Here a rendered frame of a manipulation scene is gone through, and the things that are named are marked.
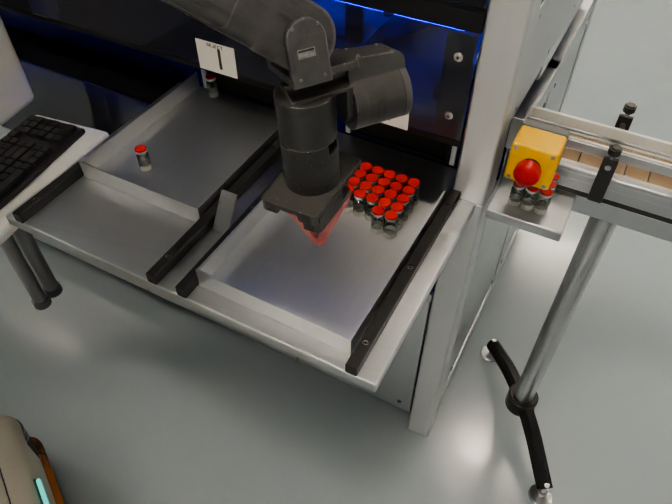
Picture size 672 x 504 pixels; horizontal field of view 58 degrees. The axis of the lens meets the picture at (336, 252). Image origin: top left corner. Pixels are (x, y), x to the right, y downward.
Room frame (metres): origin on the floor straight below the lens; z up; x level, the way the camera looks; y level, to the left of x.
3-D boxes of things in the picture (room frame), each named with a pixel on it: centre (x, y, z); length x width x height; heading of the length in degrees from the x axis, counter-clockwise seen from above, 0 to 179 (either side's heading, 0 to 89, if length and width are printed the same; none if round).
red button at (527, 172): (0.72, -0.29, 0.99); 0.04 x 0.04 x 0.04; 62
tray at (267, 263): (0.67, 0.01, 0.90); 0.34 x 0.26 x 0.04; 151
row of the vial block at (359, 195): (0.75, -0.03, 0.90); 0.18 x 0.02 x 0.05; 61
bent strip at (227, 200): (0.67, 0.20, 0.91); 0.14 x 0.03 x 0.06; 152
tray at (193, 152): (0.93, 0.26, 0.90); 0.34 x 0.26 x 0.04; 152
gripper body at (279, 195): (0.48, 0.03, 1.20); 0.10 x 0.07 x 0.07; 152
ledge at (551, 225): (0.79, -0.35, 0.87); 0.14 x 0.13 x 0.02; 152
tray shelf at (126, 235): (0.79, 0.14, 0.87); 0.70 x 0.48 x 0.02; 62
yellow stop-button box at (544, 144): (0.76, -0.32, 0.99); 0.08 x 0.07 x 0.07; 152
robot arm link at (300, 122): (0.48, 0.02, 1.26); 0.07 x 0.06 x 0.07; 113
